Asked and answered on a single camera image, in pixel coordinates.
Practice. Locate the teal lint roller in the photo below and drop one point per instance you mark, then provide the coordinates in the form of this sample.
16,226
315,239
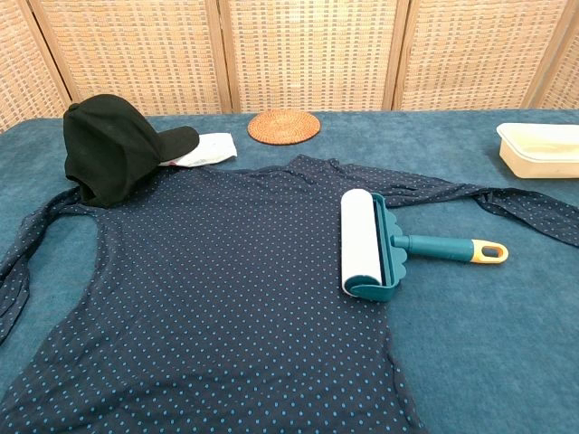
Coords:
362,244

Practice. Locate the round woven rattan coaster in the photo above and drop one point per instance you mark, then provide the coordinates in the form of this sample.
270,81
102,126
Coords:
284,127

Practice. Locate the white folded cloth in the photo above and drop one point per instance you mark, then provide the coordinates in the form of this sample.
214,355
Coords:
212,149

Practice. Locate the navy polka dot shirt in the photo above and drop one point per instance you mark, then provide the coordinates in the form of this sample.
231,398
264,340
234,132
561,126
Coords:
203,294

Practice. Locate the woven rattan folding screen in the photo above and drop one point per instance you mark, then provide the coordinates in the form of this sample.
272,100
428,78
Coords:
289,54

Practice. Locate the black baseball cap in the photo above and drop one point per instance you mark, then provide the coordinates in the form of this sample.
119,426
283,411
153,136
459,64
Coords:
108,144

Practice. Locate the teal tablecloth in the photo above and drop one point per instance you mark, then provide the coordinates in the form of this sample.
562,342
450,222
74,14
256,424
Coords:
475,339

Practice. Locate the cream plastic tray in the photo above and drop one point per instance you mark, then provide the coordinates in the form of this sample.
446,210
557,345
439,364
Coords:
543,151

